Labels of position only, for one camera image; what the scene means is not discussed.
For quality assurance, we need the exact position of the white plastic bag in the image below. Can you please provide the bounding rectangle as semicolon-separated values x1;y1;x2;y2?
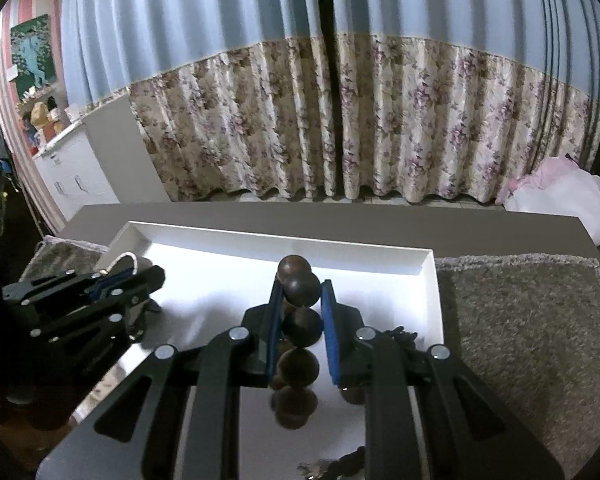
502;156;600;247

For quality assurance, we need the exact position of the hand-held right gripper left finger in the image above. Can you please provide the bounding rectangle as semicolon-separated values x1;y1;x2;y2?
35;280;286;480

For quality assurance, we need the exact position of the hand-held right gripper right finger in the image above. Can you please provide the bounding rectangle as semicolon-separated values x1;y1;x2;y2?
319;280;566;480

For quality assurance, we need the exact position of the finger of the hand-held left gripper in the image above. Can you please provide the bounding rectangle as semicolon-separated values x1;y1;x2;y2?
2;265;167;308
29;294;162;348

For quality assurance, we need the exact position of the grey shaggy rug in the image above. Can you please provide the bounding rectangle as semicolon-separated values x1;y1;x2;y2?
22;237;600;480

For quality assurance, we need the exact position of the white cabinet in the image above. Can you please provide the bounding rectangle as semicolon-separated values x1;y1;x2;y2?
32;95;172;224

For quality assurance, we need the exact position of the green wall poster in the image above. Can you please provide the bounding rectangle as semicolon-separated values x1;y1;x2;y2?
10;14;59;97

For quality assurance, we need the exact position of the white shallow tray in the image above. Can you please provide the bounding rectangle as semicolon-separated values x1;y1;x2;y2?
36;220;447;480

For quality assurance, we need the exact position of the blue floral curtain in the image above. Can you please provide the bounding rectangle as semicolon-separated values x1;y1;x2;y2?
327;0;600;207
60;0;339;202

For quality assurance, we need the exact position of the beige hat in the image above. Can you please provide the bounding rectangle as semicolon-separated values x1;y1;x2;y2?
30;101;51;129

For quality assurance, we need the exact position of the brown wooden bead bracelet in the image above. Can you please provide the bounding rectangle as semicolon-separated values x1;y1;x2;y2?
267;255;366;431

